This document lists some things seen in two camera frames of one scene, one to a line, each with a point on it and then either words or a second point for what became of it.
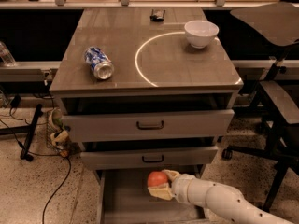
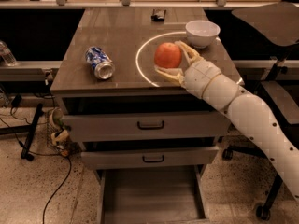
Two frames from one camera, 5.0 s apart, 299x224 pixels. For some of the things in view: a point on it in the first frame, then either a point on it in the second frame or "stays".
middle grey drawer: [183, 155] stays
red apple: [156, 178] -> [167, 55]
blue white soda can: [100, 64] stays
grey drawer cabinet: [142, 91] stays
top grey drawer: [149, 125] stays
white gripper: [181, 187] -> [200, 76]
